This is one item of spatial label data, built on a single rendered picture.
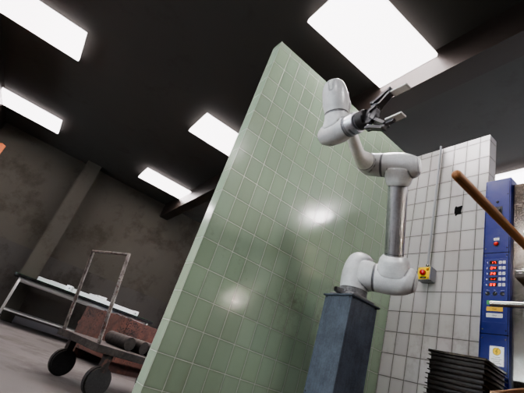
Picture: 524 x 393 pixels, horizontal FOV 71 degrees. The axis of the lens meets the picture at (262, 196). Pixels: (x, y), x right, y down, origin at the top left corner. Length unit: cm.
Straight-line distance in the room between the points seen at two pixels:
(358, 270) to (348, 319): 28
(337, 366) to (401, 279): 55
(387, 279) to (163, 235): 739
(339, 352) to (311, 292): 59
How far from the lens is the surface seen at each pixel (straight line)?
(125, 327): 509
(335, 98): 162
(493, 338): 260
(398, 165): 203
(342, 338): 198
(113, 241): 871
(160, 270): 893
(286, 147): 249
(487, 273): 273
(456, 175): 123
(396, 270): 206
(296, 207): 243
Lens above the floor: 49
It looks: 25 degrees up
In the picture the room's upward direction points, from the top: 19 degrees clockwise
